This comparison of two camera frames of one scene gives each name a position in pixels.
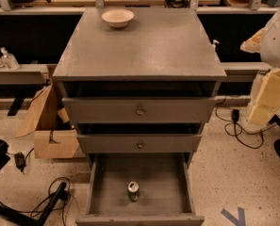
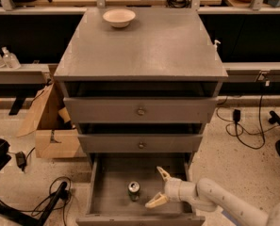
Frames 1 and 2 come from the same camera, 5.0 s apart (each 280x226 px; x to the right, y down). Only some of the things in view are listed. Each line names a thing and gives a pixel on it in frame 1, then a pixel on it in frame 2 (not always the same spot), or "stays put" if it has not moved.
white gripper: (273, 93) -> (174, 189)
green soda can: (133, 190) stays put
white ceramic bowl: (118, 18) stays put
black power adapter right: (236, 115) stays put
